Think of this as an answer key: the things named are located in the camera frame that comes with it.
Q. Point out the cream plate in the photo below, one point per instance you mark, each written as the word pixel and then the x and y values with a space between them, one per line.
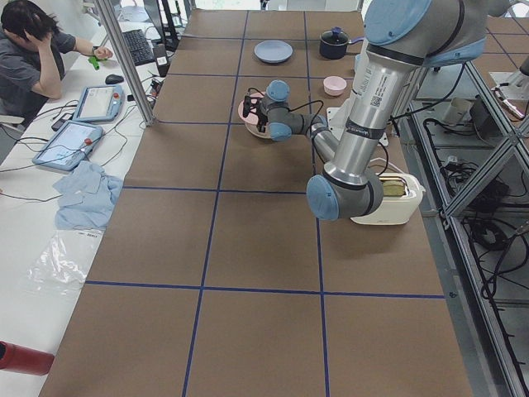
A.
pixel 252 129

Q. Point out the clear plastic bag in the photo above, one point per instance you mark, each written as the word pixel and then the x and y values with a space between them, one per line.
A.
pixel 63 266

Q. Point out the black keyboard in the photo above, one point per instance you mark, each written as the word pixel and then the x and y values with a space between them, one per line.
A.
pixel 139 47

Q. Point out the pink plate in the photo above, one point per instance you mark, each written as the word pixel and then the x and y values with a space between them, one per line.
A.
pixel 248 108

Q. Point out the seated person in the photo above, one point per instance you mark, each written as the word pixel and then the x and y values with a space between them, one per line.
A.
pixel 32 68

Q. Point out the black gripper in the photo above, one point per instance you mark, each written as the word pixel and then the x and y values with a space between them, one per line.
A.
pixel 262 118

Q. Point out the blue plate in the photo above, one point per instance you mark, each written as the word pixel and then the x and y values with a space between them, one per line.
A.
pixel 273 51

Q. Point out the far teach pendant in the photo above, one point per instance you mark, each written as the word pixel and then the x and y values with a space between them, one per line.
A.
pixel 99 103

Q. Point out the teach pendant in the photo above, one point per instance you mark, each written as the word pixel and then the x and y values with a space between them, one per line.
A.
pixel 69 146
pixel 99 103

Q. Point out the dark blue pot with lid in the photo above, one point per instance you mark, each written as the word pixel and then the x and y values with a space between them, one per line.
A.
pixel 335 42

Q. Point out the aluminium frame post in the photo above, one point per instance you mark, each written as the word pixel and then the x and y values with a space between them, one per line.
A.
pixel 114 32

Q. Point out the cream toaster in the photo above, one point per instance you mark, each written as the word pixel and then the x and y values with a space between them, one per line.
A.
pixel 402 196

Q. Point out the near teach pendant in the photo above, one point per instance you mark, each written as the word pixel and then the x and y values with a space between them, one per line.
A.
pixel 69 146

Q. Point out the red bottle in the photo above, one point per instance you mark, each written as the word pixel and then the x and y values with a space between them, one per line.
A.
pixel 19 359

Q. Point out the black computer mouse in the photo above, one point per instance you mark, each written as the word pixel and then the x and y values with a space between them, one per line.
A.
pixel 114 79

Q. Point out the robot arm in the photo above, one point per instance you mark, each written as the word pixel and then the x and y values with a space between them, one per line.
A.
pixel 400 36

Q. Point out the pink bowl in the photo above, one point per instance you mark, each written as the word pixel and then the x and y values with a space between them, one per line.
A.
pixel 334 85

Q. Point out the light blue cloth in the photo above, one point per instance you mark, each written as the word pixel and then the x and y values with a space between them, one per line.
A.
pixel 88 198

